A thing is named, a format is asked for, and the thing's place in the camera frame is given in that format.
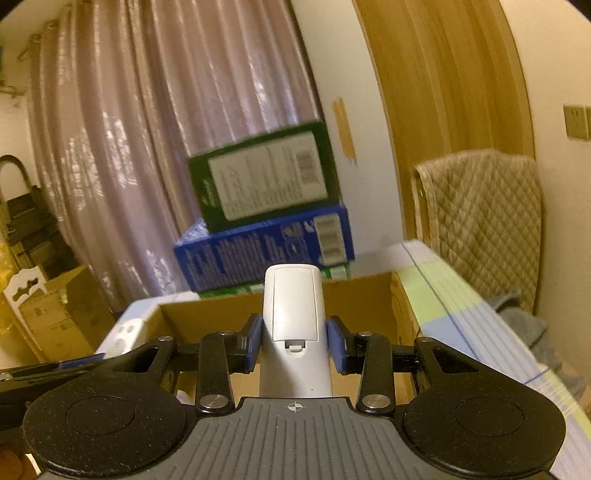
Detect yellow wall sticker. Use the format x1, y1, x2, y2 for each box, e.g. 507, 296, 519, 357
332, 97, 359, 167

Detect open storage carton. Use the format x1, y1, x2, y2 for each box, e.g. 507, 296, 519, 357
18, 265, 116, 365

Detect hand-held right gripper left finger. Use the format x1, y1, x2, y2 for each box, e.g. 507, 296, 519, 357
95, 313, 265, 415

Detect light green carton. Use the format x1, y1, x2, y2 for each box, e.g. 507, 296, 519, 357
198, 264, 351, 297

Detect black folding rack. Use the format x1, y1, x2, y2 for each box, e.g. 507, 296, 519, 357
0, 154, 80, 278

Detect dark green printed carton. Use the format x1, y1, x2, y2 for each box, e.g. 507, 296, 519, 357
187, 119, 341, 234

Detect white handheld device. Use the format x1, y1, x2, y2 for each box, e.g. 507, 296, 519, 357
259, 264, 334, 398

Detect brown cardboard box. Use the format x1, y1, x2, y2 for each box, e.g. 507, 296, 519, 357
95, 271, 423, 403

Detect beige quilted chair cover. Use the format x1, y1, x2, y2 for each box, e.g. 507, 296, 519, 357
411, 148, 543, 315

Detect blue printed carton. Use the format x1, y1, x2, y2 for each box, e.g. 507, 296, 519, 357
173, 203, 355, 292

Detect grey cloth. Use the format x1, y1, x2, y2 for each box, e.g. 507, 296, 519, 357
489, 290, 560, 366

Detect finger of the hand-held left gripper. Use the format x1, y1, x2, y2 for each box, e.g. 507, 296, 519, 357
0, 371, 95, 394
0, 354, 108, 376

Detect yellow plastic bag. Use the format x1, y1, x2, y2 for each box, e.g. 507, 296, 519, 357
0, 240, 16, 288

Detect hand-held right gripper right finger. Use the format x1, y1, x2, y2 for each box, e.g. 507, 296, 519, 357
324, 318, 498, 415

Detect wooden door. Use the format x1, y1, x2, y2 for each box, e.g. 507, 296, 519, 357
353, 0, 536, 241

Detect mauve patterned curtain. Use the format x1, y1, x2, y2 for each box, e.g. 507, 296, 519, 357
25, 0, 324, 296

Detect checked tablecloth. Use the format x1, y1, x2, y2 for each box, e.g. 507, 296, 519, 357
95, 239, 580, 480

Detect white carved board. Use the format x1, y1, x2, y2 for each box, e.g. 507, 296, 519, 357
2, 265, 49, 320

